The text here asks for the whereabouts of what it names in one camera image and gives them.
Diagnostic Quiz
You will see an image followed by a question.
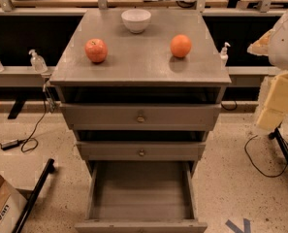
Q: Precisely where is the black stand leg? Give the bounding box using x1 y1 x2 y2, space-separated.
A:
268 126 288 194

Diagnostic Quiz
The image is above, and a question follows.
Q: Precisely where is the grey top drawer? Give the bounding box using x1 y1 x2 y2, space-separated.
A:
60 104 221 131

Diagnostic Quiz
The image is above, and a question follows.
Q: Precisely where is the cardboard box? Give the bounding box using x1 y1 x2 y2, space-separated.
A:
0 175 27 233

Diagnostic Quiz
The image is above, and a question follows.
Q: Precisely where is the black bar on floor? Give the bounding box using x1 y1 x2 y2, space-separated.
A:
12 158 55 233

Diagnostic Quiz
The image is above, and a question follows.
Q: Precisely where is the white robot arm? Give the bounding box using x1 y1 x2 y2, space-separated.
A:
247 10 288 131

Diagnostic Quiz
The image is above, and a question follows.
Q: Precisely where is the orange fruit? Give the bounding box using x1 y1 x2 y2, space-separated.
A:
170 34 192 58

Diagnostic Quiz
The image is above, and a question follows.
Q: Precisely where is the black power adapter cable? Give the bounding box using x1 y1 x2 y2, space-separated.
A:
0 84 54 153

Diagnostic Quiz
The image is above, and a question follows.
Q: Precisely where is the grey open bottom drawer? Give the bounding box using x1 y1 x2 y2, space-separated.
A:
74 160 208 233

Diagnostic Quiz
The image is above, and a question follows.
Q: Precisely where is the black floor cable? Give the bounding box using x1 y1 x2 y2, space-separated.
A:
243 134 288 179

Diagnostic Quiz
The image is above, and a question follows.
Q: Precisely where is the grey middle drawer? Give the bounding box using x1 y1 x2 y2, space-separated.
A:
77 142 206 161

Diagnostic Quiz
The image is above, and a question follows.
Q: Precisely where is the white sanitizer pump bottle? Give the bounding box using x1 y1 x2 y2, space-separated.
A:
220 42 231 65

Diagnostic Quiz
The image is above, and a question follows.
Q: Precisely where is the white ceramic bowl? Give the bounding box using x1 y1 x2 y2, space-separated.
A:
121 9 151 33

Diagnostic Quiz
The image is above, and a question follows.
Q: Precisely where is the red apple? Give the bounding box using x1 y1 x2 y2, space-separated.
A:
84 39 108 63

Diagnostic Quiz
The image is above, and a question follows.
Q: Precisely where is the grey wooden drawer cabinet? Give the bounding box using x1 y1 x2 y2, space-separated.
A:
49 7 233 180

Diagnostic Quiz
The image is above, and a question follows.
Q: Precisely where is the clear sanitizer pump bottle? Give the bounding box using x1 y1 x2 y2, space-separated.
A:
29 50 48 73

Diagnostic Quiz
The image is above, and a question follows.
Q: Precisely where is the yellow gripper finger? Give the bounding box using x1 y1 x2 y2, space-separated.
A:
256 71 288 131

